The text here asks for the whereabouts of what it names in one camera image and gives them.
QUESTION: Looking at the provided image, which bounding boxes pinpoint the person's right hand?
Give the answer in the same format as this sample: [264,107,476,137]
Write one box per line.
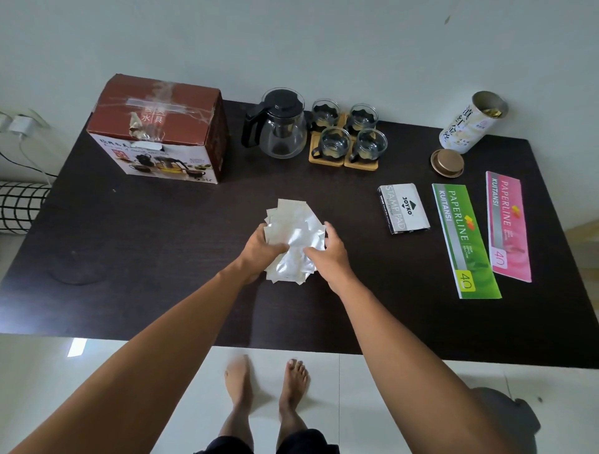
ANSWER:
[303,221,359,297]

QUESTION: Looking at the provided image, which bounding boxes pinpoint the person's left hand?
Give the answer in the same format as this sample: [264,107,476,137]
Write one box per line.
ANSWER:
[238,224,291,282]

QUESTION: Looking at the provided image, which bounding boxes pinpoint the pile of silver foil packets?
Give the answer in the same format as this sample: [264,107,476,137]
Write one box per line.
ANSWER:
[263,198,327,285]

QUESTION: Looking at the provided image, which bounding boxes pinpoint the person's left forearm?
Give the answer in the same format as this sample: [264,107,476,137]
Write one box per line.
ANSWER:
[8,258,264,454]

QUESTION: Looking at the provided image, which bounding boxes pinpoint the person's right forearm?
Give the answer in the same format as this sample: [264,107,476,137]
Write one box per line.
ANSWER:
[323,273,521,454]

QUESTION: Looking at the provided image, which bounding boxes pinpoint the grey stamp pad box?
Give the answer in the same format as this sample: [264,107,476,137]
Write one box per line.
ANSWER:
[377,182,431,235]

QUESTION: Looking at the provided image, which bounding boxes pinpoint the glass teapot with black lid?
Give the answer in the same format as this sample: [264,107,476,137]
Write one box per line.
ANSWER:
[241,87,314,160]

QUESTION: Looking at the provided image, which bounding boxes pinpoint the person's right leg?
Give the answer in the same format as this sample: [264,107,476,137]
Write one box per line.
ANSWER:
[276,358,310,440]

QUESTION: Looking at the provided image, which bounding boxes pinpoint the person's leg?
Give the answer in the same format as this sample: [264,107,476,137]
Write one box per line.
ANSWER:
[217,354,256,441]
[276,358,310,440]

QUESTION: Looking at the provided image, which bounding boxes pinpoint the person's left leg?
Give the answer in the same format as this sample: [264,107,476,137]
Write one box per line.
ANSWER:
[217,354,256,441]

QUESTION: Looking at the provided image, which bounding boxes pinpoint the green receipt book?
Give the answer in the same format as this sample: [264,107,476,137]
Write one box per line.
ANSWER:
[431,183,503,300]

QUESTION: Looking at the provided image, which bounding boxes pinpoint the round gold tin lid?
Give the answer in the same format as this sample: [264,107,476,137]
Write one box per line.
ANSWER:
[430,148,466,179]

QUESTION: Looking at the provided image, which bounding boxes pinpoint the brown and white cardboard box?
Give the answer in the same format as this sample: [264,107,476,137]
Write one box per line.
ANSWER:
[87,73,230,185]

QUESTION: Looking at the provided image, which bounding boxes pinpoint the person's black shorts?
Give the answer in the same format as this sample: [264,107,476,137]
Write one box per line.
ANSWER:
[194,427,341,454]

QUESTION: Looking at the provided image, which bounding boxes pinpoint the white cylindrical tea tin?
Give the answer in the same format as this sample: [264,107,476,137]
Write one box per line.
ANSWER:
[438,90,509,155]

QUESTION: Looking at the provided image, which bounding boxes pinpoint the pink receipt book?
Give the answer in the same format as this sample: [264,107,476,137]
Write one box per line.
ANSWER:
[485,171,533,283]

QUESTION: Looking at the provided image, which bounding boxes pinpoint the black and white grid pillow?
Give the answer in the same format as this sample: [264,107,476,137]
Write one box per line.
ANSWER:
[0,181,50,235]

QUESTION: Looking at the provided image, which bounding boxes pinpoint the white charger plug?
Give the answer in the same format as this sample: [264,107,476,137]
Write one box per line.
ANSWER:
[7,114,34,139]

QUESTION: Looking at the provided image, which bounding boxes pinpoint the glass cup with black handle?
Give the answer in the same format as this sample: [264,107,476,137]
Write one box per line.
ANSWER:
[311,127,352,160]
[349,128,388,164]
[348,103,379,134]
[311,98,341,132]

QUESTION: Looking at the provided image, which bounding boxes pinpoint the white cable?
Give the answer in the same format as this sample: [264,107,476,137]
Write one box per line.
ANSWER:
[0,131,58,179]

